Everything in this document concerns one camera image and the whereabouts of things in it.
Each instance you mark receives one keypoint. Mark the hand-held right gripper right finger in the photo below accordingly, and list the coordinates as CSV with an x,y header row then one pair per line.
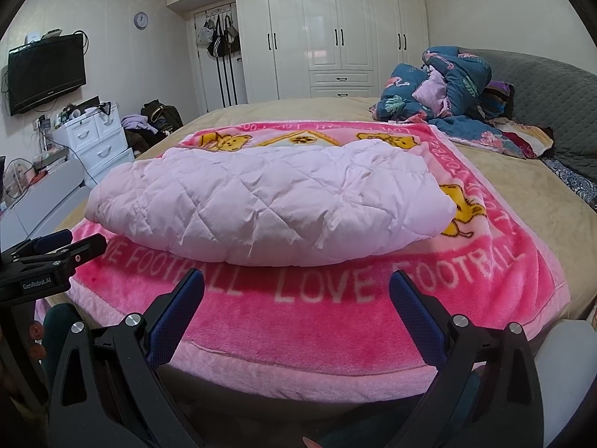
x,y
417,317

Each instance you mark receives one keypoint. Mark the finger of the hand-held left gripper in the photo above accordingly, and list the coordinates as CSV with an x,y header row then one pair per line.
x,y
70,252
46,241

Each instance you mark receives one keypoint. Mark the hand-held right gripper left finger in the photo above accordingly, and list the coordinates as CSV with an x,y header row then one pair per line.
x,y
179,308

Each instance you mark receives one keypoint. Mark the pink quilted jacket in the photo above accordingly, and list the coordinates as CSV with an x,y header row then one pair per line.
x,y
261,205

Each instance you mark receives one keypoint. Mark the purple clothes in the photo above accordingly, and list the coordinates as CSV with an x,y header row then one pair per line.
x,y
137,122

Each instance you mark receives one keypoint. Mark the person's left hand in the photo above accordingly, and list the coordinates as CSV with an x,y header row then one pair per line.
x,y
37,340

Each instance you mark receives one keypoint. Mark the person's clothing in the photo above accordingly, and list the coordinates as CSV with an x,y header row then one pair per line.
x,y
58,319

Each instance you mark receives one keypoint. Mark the low white cabinet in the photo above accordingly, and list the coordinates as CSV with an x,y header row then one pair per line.
x,y
51,186

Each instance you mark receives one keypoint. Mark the small electric fan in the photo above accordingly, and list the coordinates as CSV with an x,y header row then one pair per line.
x,y
16,177

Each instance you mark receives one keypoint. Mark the pink printed blanket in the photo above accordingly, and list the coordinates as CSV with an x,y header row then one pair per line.
x,y
326,336

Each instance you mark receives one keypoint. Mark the white drawer cabinet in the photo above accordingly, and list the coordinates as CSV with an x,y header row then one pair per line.
x,y
93,135

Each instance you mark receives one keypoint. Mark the bed with beige sheet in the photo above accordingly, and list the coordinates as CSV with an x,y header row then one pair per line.
x,y
536,205

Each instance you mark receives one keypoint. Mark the black television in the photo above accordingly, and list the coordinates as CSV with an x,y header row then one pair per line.
x,y
46,72

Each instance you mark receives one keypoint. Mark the dark floral fabric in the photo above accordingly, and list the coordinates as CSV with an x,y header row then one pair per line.
x,y
573,179

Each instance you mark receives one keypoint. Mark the cream and red cloth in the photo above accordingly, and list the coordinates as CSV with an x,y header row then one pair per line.
x,y
527,136

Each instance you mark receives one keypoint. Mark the striped purple pillow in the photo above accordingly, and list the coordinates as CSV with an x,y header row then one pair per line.
x,y
496,100

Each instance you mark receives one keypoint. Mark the blue floral quilt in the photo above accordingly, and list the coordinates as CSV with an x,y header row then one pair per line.
x,y
457,79

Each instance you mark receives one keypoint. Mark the hanging bags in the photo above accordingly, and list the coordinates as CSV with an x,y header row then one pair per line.
x,y
219,42

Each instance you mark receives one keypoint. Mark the grey quilted headboard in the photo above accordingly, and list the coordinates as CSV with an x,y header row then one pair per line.
x,y
550,93

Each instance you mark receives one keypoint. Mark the white wardrobe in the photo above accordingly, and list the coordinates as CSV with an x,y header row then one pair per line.
x,y
322,23

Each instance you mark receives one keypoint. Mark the round wall clock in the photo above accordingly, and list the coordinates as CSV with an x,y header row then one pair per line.
x,y
141,19

